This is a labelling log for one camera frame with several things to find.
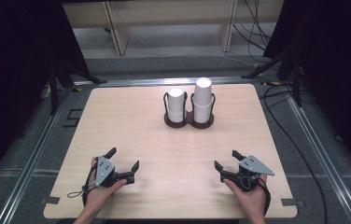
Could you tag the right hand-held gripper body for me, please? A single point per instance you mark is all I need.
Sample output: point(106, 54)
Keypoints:
point(253, 165)

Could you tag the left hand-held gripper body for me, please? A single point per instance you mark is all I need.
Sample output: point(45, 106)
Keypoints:
point(104, 169)

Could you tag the dark brown double cup holder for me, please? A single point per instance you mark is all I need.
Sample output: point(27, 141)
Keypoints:
point(190, 120)

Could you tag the white paper cup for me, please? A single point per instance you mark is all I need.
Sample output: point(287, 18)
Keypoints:
point(176, 99)

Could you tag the person's left hand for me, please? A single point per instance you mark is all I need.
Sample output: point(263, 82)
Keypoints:
point(99, 196)

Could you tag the person's right hand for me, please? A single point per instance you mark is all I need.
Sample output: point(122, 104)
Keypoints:
point(253, 199)

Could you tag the tall stack of white cups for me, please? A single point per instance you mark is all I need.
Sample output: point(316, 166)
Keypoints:
point(202, 93)

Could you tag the black metal stand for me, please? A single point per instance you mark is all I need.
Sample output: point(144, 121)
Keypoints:
point(296, 87)
point(53, 90)

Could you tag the black curtain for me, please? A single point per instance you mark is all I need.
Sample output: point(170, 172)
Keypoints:
point(335, 62)
point(11, 77)

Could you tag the light wooden shelf unit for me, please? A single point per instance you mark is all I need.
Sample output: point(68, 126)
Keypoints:
point(170, 12)

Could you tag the silver metal floor rail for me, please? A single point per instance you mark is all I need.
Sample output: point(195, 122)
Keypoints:
point(326, 161)
point(30, 165)

